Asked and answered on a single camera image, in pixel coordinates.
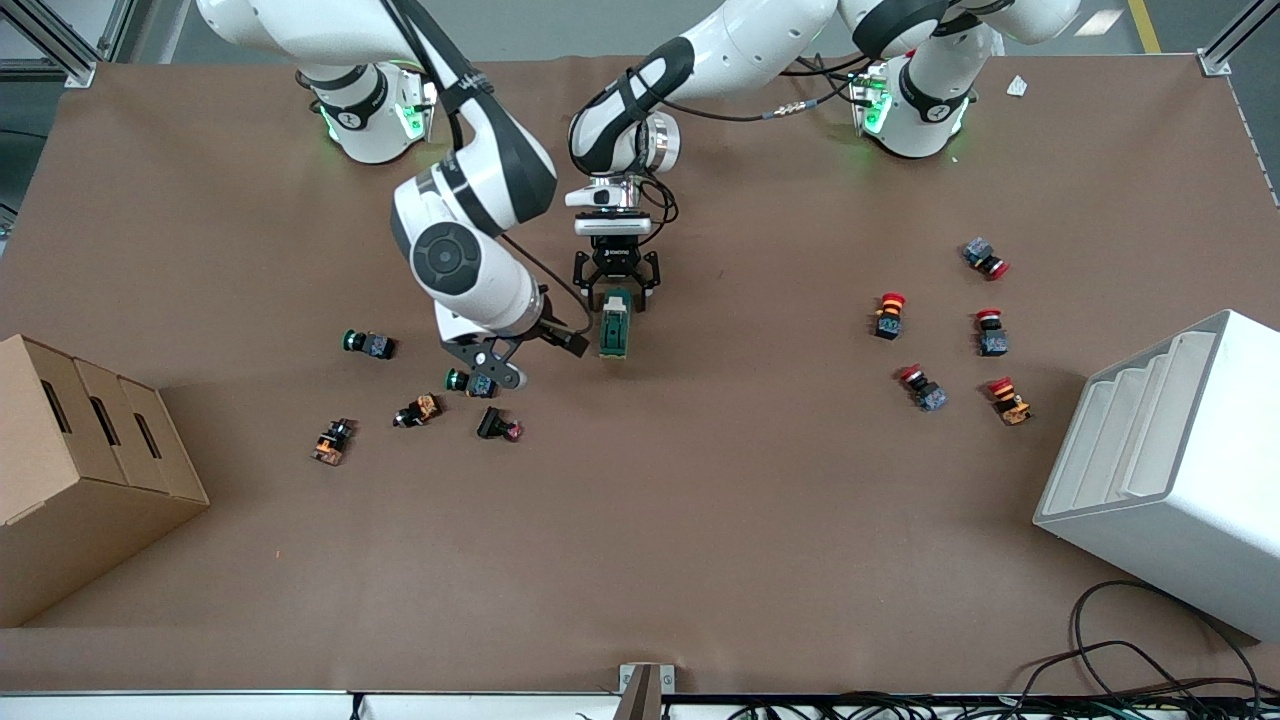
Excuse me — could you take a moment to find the green load switch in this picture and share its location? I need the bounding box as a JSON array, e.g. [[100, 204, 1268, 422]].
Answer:
[[598, 288, 634, 360]]

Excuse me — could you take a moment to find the brown table mat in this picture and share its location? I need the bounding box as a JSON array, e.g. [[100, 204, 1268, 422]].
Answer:
[[0, 52, 1280, 694]]

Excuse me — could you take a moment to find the brown cardboard box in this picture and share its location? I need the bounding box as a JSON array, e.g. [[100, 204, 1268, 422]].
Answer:
[[0, 334, 211, 629]]

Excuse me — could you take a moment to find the white tiered organiser box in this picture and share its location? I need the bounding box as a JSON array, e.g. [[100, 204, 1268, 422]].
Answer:
[[1033, 309, 1280, 643]]

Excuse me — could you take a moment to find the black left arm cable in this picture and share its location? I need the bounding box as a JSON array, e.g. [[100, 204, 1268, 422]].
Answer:
[[625, 55, 876, 236]]

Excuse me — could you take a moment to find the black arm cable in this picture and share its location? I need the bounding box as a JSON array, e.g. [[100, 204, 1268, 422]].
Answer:
[[625, 55, 876, 236], [380, 0, 593, 336]]

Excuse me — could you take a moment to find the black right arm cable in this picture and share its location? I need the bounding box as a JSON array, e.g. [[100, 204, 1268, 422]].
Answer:
[[380, 0, 593, 336]]

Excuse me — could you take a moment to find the grey metal bracket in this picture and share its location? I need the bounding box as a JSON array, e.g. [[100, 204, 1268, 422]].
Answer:
[[612, 663, 677, 720]]

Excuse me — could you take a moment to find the white table edge rail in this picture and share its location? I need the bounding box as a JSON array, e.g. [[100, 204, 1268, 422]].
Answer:
[[0, 689, 1280, 720]]

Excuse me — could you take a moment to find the black looping cable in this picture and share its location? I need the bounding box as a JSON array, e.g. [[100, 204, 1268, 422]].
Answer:
[[1018, 580, 1263, 701]]

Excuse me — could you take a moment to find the aluminium frame profile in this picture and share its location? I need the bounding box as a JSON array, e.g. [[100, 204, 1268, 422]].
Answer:
[[0, 0, 139, 89], [1197, 0, 1280, 78]]

